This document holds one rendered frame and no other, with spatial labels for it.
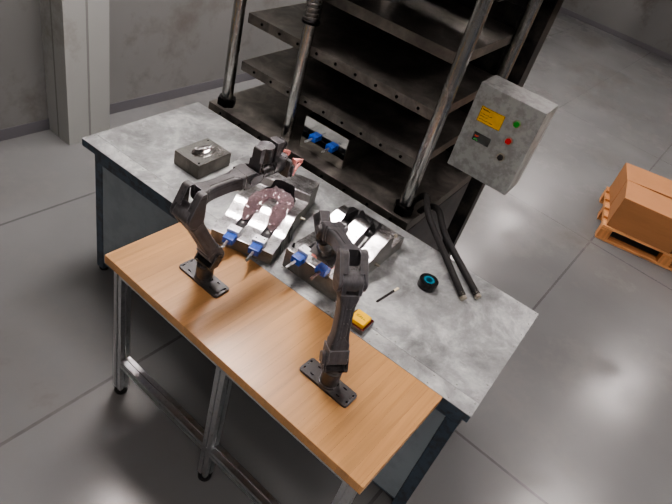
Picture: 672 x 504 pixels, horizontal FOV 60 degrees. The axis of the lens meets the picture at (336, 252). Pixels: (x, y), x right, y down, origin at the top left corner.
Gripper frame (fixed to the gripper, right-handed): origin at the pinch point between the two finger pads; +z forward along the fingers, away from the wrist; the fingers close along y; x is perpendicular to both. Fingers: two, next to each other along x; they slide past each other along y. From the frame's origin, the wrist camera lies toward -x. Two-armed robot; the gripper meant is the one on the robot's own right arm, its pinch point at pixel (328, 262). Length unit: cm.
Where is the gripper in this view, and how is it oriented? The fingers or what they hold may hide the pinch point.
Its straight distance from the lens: 212.6
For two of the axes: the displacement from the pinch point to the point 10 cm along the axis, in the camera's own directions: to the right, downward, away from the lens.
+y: -8.0, -5.1, 3.0
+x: -5.9, 7.4, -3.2
